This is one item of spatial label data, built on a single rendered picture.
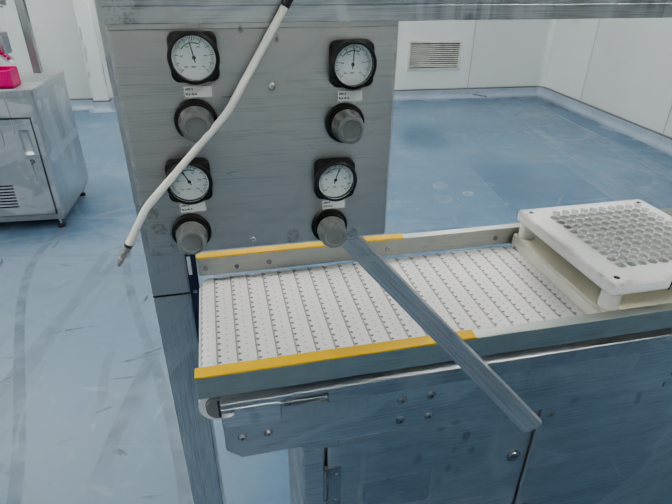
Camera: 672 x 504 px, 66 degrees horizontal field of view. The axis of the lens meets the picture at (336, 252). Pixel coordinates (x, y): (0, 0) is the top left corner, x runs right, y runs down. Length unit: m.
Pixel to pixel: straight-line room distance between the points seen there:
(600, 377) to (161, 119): 0.68
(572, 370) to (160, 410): 1.40
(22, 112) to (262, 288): 2.38
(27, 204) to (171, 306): 2.38
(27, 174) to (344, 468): 2.60
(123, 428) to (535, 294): 1.40
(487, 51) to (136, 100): 5.90
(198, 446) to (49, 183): 2.25
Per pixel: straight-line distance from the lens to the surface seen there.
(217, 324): 0.74
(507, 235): 0.96
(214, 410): 0.66
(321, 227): 0.46
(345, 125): 0.43
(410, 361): 0.65
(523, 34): 6.40
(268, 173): 0.45
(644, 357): 0.87
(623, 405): 1.03
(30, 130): 3.06
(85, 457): 1.83
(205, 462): 1.16
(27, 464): 1.89
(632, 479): 1.22
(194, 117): 0.41
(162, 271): 0.86
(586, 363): 0.81
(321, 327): 0.72
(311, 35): 0.43
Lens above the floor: 1.31
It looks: 29 degrees down
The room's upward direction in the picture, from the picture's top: 1 degrees clockwise
